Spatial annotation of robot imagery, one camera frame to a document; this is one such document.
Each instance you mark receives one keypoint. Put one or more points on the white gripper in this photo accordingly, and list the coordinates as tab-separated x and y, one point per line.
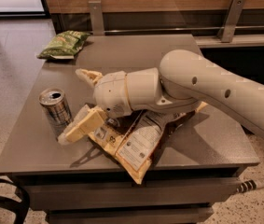
111	92

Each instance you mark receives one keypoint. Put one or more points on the silver redbull can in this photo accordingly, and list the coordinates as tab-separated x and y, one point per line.
56	108

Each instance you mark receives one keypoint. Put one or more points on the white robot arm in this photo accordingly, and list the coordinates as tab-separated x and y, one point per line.
180	84

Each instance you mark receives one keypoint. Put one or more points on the green jalapeno chip bag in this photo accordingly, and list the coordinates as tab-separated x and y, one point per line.
64	46

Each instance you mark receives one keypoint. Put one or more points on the brown and yellow chip bag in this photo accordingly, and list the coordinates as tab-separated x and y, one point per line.
132	140

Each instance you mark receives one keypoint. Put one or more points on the grey drawer cabinet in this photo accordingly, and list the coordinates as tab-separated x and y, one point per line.
197	166

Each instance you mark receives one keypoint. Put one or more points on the black chair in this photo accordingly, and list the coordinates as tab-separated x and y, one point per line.
20	209

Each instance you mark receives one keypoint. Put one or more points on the left metal bracket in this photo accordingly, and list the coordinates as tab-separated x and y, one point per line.
96	17

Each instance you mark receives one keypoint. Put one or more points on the metal bracket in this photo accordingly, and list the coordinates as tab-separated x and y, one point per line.
96	17
232	18

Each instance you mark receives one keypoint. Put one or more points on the right metal bracket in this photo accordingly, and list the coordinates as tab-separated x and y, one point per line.
232	18

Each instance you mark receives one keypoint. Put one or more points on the metal rail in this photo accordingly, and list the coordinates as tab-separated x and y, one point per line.
197	31

